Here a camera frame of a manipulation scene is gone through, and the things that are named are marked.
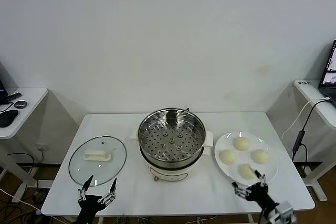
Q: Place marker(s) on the white side desk with laptop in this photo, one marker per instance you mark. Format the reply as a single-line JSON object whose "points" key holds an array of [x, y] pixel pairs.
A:
{"points": [[320, 113]]}

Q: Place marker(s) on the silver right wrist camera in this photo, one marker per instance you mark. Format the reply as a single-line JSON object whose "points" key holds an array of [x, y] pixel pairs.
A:
{"points": [[283, 212]]}

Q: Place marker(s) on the white wall socket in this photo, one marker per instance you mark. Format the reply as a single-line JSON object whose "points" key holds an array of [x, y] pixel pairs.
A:
{"points": [[42, 146]]}

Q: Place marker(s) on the cream electric cooking pot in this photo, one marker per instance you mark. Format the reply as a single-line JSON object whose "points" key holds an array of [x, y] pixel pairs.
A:
{"points": [[170, 174]]}

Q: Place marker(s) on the black remote control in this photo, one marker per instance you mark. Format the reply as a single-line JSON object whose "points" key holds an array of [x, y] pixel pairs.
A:
{"points": [[13, 96]]}

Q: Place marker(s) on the stainless steel steamer basket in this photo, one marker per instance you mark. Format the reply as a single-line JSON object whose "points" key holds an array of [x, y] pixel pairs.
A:
{"points": [[170, 140]]}

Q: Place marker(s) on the black open laptop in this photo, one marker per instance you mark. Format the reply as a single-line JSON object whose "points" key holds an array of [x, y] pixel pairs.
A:
{"points": [[329, 77]]}

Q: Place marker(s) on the white round plate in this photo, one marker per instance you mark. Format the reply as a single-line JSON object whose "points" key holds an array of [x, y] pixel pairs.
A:
{"points": [[262, 176]]}

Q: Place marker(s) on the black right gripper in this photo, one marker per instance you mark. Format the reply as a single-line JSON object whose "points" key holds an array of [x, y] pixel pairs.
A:
{"points": [[258, 192]]}

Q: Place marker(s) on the white steamed baozi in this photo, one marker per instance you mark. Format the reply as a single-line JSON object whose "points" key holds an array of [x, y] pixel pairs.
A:
{"points": [[241, 144], [245, 172], [260, 156], [228, 156]]}

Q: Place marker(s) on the dark computer monitor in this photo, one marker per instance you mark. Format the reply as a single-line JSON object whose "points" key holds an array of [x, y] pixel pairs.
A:
{"points": [[2, 87]]}

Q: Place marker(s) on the printed label sticker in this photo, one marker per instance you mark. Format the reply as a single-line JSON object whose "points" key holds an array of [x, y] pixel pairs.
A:
{"points": [[304, 83]]}

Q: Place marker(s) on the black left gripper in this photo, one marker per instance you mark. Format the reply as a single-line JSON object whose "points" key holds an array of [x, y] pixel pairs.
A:
{"points": [[89, 204]]}

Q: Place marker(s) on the black computer mouse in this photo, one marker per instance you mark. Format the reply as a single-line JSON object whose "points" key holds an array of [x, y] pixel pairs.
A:
{"points": [[8, 117], [20, 104]]}

